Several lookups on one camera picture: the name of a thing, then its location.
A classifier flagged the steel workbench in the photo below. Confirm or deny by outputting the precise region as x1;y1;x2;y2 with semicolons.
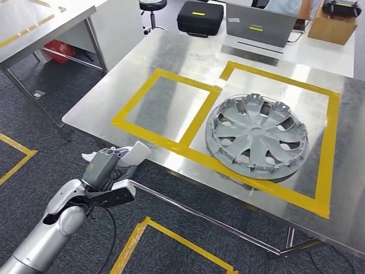
62;29;365;261

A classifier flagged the yellow floor tape square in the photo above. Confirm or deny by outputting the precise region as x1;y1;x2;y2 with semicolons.
0;133;38;186

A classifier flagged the brown cardboard box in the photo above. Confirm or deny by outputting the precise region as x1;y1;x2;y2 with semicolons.
308;3;358;46

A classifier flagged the grey laptop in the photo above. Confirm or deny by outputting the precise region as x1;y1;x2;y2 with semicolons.
225;3;299;49

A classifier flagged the black zip carry case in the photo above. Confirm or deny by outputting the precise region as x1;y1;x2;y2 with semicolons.
176;1;224;38

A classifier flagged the black floor cable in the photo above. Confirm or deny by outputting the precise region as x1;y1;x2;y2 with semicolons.
308;241;357;274

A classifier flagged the grey plastic wheel hubcap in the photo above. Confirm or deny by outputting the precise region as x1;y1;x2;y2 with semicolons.
204;93;310;182

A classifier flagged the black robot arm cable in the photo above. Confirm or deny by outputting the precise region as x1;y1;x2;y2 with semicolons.
97;205;117;274

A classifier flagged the steel side table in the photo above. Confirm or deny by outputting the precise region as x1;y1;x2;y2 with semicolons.
0;0;145;130

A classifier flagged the black flat device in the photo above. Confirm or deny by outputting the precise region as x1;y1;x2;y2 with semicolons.
322;0;363;18

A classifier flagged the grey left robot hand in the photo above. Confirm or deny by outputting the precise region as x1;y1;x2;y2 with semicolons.
81;147;137;192

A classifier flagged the white curved plastic part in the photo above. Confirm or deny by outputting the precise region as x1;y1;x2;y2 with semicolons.
81;140;152;170

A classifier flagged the black round stool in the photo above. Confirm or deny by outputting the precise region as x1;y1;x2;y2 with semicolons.
139;0;168;35

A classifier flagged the red bag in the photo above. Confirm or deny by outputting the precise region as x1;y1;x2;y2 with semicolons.
43;39;76;65

